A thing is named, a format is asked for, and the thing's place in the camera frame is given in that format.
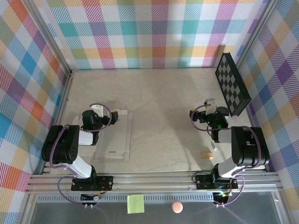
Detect white paper box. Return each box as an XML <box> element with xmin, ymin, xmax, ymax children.
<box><xmin>71</xmin><ymin>108</ymin><xmax>134</xmax><ymax>162</ymax></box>

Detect black checkerboard calibration board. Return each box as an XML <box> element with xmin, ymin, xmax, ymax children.
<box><xmin>214</xmin><ymin>52</ymin><xmax>252</xmax><ymax>118</ymax></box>

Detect small circuit board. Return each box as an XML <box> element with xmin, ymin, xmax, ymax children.
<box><xmin>80</xmin><ymin>193</ymin><xmax>104</xmax><ymax>202</ymax></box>
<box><xmin>213</xmin><ymin>191</ymin><xmax>231</xmax><ymax>204</ymax></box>

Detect slotted metal strip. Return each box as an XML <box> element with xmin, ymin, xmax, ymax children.
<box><xmin>37</xmin><ymin>195</ymin><xmax>216</xmax><ymax>203</ymax></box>

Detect green sticky note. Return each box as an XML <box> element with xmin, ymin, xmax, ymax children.
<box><xmin>127</xmin><ymin>194</ymin><xmax>146</xmax><ymax>215</ymax></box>

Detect pink round disc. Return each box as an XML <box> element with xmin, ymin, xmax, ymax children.
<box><xmin>171</xmin><ymin>201</ymin><xmax>184</xmax><ymax>214</ymax></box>

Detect clear acrylic panel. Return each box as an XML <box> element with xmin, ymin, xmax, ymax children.
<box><xmin>22</xmin><ymin>191</ymin><xmax>291</xmax><ymax>224</ymax></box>

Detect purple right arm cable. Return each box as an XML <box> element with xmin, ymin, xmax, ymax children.
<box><xmin>191</xmin><ymin>105</ymin><xmax>246</xmax><ymax>207</ymax></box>

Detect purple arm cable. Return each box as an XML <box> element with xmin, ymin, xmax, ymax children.
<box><xmin>191</xmin><ymin>105</ymin><xmax>246</xmax><ymax>207</ymax></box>
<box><xmin>50</xmin><ymin>103</ymin><xmax>113</xmax><ymax>207</ymax></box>

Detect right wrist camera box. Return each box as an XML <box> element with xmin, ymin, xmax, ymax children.
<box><xmin>204</xmin><ymin>98</ymin><xmax>217</xmax><ymax>115</ymax></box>

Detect aluminium side rail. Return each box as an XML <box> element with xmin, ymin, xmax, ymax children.
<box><xmin>40</xmin><ymin>70</ymin><xmax>74</xmax><ymax>175</ymax></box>
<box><xmin>240</xmin><ymin>67</ymin><xmax>268</xmax><ymax>172</ymax></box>

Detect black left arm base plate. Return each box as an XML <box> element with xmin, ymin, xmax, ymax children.
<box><xmin>71</xmin><ymin>175</ymin><xmax>114</xmax><ymax>192</ymax></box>

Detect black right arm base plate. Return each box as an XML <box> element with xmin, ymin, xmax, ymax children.
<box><xmin>194</xmin><ymin>173</ymin><xmax>239</xmax><ymax>190</ymax></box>

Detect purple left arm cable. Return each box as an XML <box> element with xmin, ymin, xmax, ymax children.
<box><xmin>50</xmin><ymin>103</ymin><xmax>113</xmax><ymax>207</ymax></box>

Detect aluminium mounting rail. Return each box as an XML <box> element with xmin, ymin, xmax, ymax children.
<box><xmin>25</xmin><ymin>171</ymin><xmax>285</xmax><ymax>195</ymax></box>

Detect aluminium corner post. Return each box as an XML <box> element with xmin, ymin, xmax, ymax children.
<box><xmin>22</xmin><ymin>0</ymin><xmax>73</xmax><ymax>77</ymax></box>
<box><xmin>235</xmin><ymin>0</ymin><xmax>281</xmax><ymax>69</ymax></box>

